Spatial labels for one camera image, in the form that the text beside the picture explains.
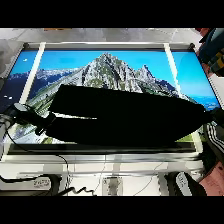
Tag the black pants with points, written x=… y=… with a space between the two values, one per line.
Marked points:
x=133 y=120

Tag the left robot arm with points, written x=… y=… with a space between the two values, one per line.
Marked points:
x=23 y=116

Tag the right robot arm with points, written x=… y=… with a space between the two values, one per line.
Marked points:
x=185 y=185

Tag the heap of clothes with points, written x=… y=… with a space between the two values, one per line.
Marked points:
x=213 y=50

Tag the black garment with white stripes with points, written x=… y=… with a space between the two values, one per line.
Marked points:
x=215 y=140

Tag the pink garment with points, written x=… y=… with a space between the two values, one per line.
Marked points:
x=216 y=181

